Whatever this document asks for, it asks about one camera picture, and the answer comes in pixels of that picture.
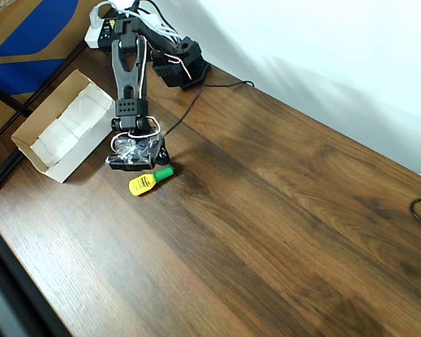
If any white power strip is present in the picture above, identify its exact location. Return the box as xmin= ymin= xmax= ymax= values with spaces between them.
xmin=83 ymin=13 xmax=113 ymax=50

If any black metal rail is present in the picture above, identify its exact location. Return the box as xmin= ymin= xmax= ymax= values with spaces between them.
xmin=0 ymin=44 xmax=88 ymax=201

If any white power cable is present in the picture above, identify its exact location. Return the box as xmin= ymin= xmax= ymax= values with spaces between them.
xmin=88 ymin=1 xmax=182 ymax=41

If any yellow bottle with green cap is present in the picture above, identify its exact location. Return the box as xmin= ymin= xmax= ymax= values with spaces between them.
xmin=128 ymin=166 xmax=175 ymax=197

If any black power adapter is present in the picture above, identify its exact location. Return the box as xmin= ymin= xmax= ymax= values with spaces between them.
xmin=98 ymin=17 xmax=117 ymax=50

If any white cardboard box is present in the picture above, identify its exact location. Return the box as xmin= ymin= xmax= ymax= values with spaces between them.
xmin=11 ymin=69 xmax=117 ymax=184

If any large brown blue cardboard box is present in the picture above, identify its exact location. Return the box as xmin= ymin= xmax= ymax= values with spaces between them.
xmin=0 ymin=0 xmax=108 ymax=148

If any plastic-wrapped camera on gripper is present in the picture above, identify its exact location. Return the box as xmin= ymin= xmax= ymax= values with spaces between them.
xmin=105 ymin=131 xmax=164 ymax=173

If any white foam padding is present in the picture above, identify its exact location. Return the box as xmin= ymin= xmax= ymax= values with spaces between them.
xmin=31 ymin=86 xmax=114 ymax=168

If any black camera cable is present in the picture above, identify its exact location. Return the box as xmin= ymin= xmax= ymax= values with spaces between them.
xmin=164 ymin=79 xmax=255 ymax=136

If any black metal pole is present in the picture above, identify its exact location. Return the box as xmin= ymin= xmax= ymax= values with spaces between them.
xmin=0 ymin=79 xmax=33 ymax=116

